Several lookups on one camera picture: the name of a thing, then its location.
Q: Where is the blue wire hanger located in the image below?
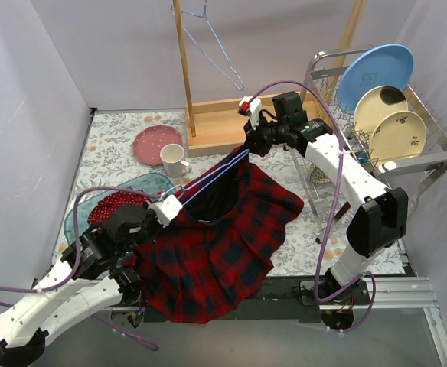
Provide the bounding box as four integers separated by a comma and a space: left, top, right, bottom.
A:
179, 1, 245, 91
176, 149, 250, 206

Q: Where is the red polka dot cloth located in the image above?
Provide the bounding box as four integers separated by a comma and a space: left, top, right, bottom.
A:
87, 191, 148, 226

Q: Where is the red plaid skirt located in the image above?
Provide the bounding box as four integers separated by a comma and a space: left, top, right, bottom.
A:
135, 155, 304, 323

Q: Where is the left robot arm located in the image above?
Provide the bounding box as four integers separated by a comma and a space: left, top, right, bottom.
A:
0, 204, 162, 366

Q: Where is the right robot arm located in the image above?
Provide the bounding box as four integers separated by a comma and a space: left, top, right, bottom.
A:
238, 92, 408, 304

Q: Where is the wooden hanger stand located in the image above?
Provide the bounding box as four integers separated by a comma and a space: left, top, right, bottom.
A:
171, 1, 367, 157

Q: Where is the teal plastic tray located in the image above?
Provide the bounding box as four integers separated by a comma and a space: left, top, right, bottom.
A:
63, 172, 177, 245

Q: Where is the patterned bowl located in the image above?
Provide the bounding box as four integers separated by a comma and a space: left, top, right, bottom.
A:
310, 165, 330, 184

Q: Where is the white mug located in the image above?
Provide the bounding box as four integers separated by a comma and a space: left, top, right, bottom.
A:
160, 143, 191, 178

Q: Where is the pink dotted plate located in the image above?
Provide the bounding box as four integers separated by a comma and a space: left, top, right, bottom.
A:
132, 125, 183, 166

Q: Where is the blue white cup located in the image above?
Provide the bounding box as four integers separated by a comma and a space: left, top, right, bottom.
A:
354, 151, 370, 164

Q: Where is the floral tablecloth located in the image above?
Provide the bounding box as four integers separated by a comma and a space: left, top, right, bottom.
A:
51, 111, 405, 277

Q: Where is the cream plate black spot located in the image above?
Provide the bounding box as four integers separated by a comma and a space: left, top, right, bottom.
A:
353, 86, 408, 134

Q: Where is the cream plate with flower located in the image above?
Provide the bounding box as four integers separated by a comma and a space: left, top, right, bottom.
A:
368, 110, 427, 167

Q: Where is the blue plate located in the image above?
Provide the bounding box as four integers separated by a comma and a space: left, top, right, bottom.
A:
336, 44, 414, 115

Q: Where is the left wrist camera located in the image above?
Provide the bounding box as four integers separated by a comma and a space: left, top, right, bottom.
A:
148, 194, 183, 228

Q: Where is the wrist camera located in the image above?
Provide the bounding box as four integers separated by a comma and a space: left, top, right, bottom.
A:
238, 96, 263, 129
148, 194, 183, 228

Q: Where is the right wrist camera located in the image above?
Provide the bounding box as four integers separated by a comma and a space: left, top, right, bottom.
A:
238, 96, 263, 129

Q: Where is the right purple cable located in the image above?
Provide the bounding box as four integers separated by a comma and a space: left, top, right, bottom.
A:
252, 80, 374, 333

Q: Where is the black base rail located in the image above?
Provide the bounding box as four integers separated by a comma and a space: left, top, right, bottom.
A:
108, 274, 370, 324

